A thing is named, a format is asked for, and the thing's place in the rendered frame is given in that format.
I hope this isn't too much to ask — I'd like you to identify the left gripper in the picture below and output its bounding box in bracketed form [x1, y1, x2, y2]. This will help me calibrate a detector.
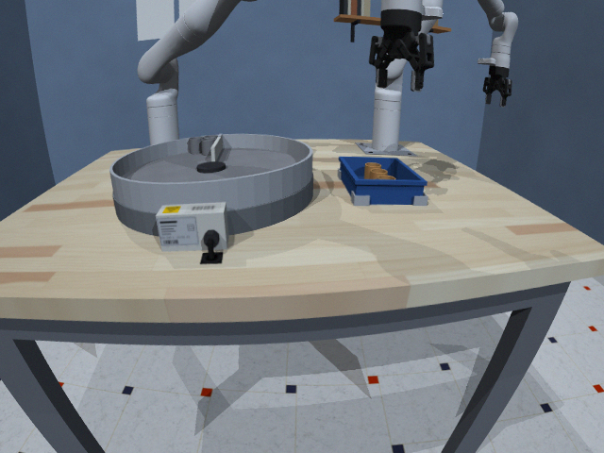
[483, 66, 512, 108]

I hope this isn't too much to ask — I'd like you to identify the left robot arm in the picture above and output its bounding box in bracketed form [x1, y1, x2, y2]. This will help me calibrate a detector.
[372, 0, 518, 152]

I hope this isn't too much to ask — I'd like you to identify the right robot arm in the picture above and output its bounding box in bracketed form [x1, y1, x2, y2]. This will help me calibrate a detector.
[138, 0, 443, 145]

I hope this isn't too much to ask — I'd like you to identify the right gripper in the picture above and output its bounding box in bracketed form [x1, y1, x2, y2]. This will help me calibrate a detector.
[369, 9, 434, 92]

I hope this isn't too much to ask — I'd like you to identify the blue open-top crate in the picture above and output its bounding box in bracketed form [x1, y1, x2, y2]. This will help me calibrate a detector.
[339, 157, 428, 205]

